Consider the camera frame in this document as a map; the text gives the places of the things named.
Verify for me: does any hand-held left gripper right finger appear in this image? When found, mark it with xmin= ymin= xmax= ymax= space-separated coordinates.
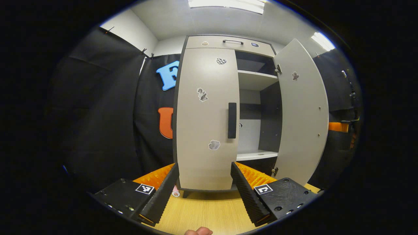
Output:
xmin=230 ymin=161 xmax=322 ymax=228

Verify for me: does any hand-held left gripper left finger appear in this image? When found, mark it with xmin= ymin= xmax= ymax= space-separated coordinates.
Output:
xmin=88 ymin=163 xmax=180 ymax=227

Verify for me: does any beige shoe cabinet door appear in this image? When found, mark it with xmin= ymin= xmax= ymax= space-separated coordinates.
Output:
xmin=176 ymin=48 xmax=240 ymax=191
xmin=273 ymin=39 xmax=330 ymax=186

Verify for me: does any beige double-door shoe cabinet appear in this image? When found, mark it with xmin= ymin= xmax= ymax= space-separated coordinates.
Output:
xmin=172 ymin=34 xmax=284 ymax=198

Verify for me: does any black door handle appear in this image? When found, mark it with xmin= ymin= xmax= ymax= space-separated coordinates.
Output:
xmin=228 ymin=102 xmax=237 ymax=139

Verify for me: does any white cabinet shelf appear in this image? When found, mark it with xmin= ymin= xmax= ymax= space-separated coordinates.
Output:
xmin=238 ymin=70 xmax=279 ymax=91
xmin=236 ymin=149 xmax=279 ymax=161

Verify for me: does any beige cabinet top drawer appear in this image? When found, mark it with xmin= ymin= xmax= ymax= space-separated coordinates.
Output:
xmin=185 ymin=35 xmax=276 ymax=57

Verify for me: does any small ceiling light panel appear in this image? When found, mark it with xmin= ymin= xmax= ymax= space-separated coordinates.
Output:
xmin=311 ymin=32 xmax=336 ymax=52

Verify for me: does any long ceiling light panel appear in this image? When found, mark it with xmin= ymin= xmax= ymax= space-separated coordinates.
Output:
xmin=188 ymin=0 xmax=265 ymax=14

